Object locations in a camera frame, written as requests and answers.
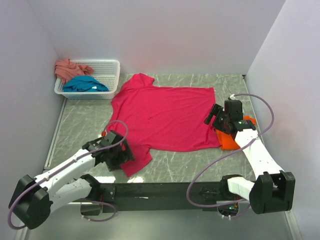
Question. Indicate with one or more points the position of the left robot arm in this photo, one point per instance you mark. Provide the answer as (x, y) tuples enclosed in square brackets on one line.
[(35, 198)]

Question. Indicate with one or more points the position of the magenta t-shirt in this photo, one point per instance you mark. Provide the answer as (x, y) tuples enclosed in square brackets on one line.
[(161, 118)]

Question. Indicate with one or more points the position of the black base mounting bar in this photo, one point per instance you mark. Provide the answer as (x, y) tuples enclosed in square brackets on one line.
[(162, 196)]

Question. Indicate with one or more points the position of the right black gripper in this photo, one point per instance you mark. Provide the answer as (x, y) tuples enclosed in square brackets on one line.
[(215, 111)]

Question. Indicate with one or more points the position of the teal blue t-shirt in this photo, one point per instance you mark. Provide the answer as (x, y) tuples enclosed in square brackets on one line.
[(83, 84)]

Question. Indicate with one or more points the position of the salmon pink t-shirt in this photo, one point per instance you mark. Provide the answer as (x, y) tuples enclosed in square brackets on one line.
[(66, 70)]

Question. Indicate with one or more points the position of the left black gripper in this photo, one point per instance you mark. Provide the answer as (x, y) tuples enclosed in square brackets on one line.
[(125, 155)]

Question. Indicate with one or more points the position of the white plastic basket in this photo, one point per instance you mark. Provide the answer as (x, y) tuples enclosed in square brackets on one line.
[(106, 71)]

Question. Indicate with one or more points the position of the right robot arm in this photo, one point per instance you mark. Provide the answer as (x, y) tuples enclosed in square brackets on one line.
[(273, 188)]

